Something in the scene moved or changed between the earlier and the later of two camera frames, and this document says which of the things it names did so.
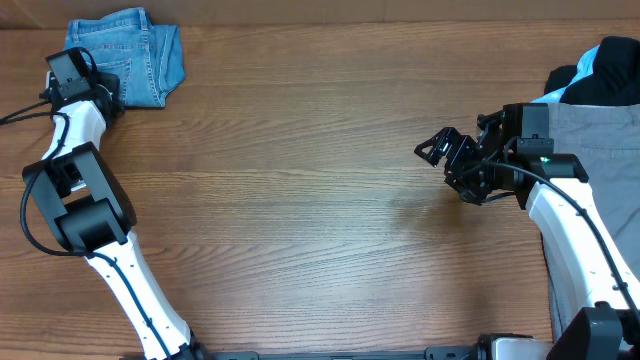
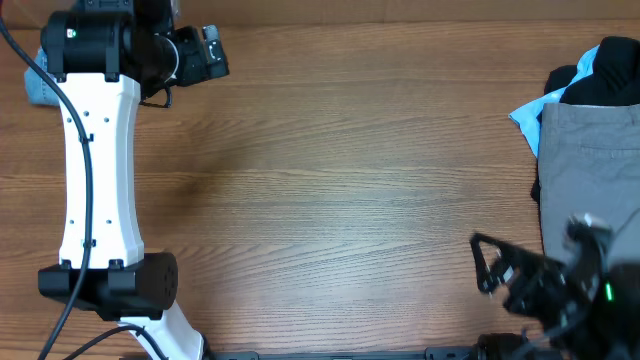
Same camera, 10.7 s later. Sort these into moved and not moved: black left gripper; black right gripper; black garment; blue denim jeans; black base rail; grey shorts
Moved: black left gripper; black right gripper; blue denim jeans
Not moved: black garment; black base rail; grey shorts
